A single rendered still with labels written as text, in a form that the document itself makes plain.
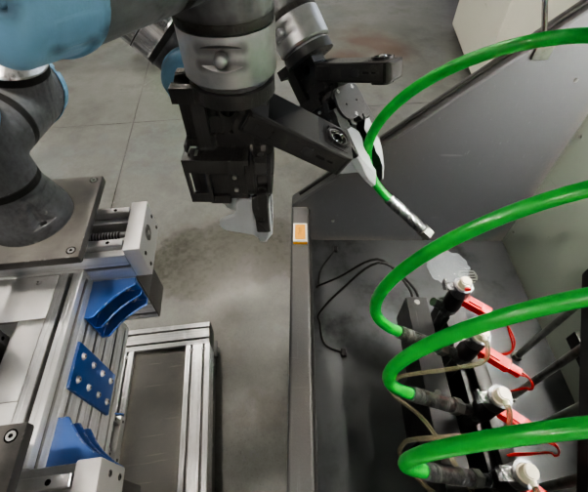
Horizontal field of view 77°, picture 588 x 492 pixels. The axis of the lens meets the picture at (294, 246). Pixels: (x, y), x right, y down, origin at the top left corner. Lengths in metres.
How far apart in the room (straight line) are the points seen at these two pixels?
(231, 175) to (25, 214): 0.49
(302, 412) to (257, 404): 1.00
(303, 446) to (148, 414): 0.93
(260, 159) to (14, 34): 0.20
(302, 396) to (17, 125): 0.63
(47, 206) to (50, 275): 0.16
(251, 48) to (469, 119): 0.55
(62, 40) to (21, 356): 0.65
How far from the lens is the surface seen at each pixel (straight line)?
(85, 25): 0.22
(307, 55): 0.56
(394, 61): 0.52
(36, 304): 0.86
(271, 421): 1.61
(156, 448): 1.44
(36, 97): 0.81
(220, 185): 0.38
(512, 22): 3.36
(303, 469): 0.61
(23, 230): 0.80
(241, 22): 0.29
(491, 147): 0.85
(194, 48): 0.31
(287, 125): 0.35
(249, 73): 0.31
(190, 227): 2.17
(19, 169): 0.76
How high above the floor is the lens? 1.56
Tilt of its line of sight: 51 degrees down
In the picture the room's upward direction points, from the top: straight up
